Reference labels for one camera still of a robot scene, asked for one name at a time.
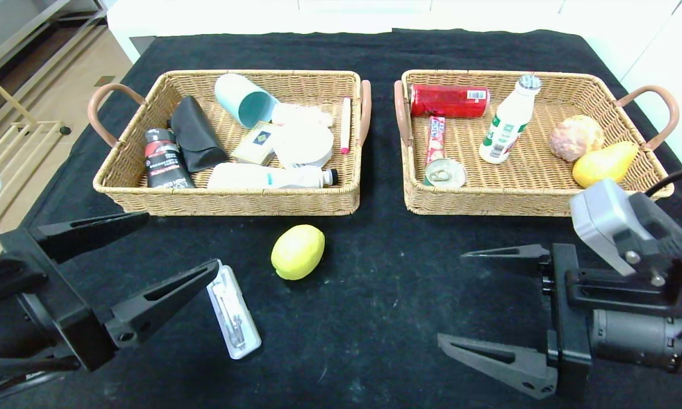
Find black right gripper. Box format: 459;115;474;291
437;243;682;400

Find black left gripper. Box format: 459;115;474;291
0;211;221;372

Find clear compass case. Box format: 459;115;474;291
206;260;262;360

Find tin can with pull tab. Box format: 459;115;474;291
424;158;467;188

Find white electric brush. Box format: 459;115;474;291
207;162;340;190

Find yellow lemon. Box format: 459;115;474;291
270;224;325;281

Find white milk drink bottle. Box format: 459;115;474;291
479;74;543;165

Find white pink marker pen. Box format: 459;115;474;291
340;96;353;155

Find wicker basket holding food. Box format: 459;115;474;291
394;70;680;219

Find wicker basket holding toiletries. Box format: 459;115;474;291
87;70;373;217

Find black facial cleanser tube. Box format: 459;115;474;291
144;128;196;189

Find black table cloth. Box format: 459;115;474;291
0;28;682;409

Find wooden wheeled rack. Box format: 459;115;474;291
0;65;73;238

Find black glasses case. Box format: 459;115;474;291
170;95;230;173

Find yellow pear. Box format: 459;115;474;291
571;141;639;189

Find brown bread roll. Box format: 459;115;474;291
549;115;605;163

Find green gold card box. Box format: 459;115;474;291
231;122;280;166

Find red chewy candy stick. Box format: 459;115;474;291
426;116;447;165

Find teal plastic cup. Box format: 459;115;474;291
214;73;280;130

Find red soda can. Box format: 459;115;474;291
409;84;491;120

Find white round container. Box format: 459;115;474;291
274;122;336;170

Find pink lotion bottle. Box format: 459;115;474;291
271;103;333;129

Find white low table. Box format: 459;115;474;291
107;0;597;65

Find grey metal shelf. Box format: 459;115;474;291
0;0;108;74

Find white cabinet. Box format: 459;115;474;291
562;0;682;191

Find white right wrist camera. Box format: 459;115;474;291
570;178;659;277

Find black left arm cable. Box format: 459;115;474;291
0;355;83;395

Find thin black camera cable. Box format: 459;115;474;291
643;164;682;198

